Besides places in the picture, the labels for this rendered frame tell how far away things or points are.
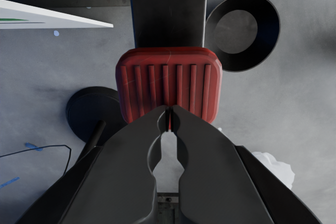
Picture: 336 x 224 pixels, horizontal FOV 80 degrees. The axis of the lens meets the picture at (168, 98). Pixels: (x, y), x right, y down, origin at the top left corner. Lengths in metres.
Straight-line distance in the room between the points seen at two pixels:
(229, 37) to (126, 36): 0.44
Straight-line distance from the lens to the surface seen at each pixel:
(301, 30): 1.04
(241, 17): 0.93
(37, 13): 0.46
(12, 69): 1.19
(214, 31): 0.91
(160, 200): 1.50
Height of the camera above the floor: 0.88
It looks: 61 degrees down
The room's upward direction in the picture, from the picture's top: 178 degrees counter-clockwise
